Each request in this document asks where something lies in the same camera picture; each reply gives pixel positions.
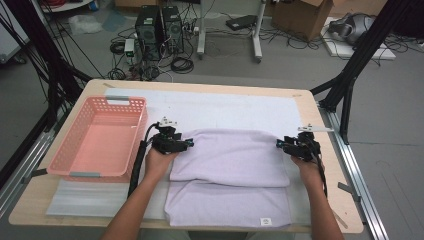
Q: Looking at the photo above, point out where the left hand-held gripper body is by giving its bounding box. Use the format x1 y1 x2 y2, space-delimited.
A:
151 116 183 155

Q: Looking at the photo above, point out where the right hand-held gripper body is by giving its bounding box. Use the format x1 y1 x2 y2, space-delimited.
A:
283 123 334 163

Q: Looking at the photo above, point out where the lilac printed towel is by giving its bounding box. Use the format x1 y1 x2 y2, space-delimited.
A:
164 128 294 228

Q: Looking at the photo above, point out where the pink plastic basket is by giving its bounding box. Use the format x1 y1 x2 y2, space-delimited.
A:
46 95 149 184

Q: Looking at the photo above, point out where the person's left hand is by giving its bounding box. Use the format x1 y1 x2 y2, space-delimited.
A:
143 148 179 183

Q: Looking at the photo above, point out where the person's right hand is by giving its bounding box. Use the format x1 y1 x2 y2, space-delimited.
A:
290 154 326 188

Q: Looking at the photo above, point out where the wooden table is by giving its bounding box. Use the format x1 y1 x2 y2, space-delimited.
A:
8 78 364 234

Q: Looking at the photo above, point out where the white grid mat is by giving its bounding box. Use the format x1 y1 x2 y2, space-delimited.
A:
99 87 319 226

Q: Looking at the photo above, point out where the white box with green light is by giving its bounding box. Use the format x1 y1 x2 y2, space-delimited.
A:
123 38 137 65

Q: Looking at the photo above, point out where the grey translucent sheet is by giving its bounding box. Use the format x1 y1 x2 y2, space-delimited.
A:
45 178 134 218

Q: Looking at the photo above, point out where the white stand leg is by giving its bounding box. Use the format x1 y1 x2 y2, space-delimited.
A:
252 0 268 64
196 0 206 61

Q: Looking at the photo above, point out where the black computer tower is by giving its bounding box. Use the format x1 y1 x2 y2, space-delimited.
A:
161 5 185 54
134 4 164 62

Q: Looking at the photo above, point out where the white flat board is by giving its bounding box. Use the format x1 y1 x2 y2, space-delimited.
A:
321 16 398 61

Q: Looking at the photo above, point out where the brown cardboard box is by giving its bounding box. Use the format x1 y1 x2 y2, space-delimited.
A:
271 0 334 42

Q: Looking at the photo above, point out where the black flat device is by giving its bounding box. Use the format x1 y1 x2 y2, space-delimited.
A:
225 14 258 32

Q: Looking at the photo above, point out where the grey rounded device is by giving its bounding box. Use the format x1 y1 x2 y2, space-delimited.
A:
328 12 376 46

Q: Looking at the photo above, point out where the clear plastic bag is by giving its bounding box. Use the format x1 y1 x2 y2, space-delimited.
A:
68 13 104 36

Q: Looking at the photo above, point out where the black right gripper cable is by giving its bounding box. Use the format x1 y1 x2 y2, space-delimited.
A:
311 139 329 198

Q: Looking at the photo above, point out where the black sleeved left gripper cable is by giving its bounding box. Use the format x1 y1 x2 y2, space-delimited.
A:
127 122 160 199

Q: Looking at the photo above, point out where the grey metal bracket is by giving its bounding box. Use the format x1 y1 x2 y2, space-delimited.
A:
337 181 362 203
21 168 49 184

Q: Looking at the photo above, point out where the coiled black cable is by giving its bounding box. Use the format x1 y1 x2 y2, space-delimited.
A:
170 56 195 75

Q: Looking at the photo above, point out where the aluminium rail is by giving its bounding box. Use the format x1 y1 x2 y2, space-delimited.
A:
0 109 64 218
318 103 389 240

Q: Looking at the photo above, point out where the black metal frame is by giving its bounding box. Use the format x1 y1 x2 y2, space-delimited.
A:
0 0 94 188
309 0 414 146

